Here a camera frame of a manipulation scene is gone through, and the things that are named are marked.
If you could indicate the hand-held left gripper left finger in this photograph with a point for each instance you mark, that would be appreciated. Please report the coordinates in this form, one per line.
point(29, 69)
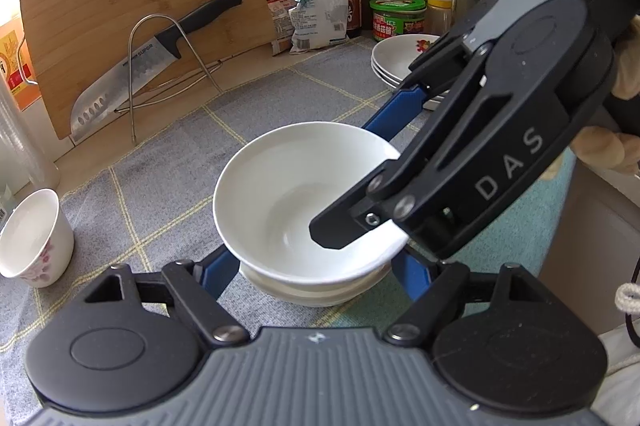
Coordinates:
point(217, 273)

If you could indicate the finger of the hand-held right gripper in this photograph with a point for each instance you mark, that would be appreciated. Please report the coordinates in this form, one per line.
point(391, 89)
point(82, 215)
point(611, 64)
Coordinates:
point(345, 226)
point(395, 114)

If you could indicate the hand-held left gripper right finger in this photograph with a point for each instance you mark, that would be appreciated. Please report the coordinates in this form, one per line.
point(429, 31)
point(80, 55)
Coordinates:
point(412, 278)

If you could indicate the white plate with fruit print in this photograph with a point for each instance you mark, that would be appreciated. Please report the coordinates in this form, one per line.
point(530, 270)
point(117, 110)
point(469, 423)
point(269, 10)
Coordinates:
point(384, 76)
point(400, 56)
point(395, 86)

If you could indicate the white bowl with pink flowers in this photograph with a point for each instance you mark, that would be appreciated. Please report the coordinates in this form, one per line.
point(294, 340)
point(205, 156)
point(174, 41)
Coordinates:
point(30, 231)
point(310, 296)
point(270, 196)

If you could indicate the person's right hand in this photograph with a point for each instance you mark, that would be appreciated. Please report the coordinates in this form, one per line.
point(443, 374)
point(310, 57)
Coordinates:
point(627, 66)

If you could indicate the green lid sauce jar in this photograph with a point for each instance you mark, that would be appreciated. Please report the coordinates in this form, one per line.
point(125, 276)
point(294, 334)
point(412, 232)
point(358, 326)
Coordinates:
point(397, 24)

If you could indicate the yellow lid spice jar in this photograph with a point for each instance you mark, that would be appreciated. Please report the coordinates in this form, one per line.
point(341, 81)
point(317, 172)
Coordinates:
point(440, 19)

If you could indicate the grey blue checked dish cloth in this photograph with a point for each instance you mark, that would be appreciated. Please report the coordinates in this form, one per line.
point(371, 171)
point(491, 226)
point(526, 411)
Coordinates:
point(150, 186)

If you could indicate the white plastic food packet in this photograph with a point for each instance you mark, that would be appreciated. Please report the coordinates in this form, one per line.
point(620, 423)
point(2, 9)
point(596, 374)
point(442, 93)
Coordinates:
point(320, 16)

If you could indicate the red white food packet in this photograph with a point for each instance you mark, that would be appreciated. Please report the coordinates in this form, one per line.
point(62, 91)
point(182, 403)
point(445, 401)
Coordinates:
point(280, 14)

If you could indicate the tall plastic wrap roll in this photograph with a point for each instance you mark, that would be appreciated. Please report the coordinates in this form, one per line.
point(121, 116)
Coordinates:
point(25, 146)

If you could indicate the white garment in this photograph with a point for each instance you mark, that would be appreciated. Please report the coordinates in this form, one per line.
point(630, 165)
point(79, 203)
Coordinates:
point(620, 381)

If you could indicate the orange carton box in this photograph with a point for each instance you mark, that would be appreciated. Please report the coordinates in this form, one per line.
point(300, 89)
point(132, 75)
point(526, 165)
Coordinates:
point(12, 56)

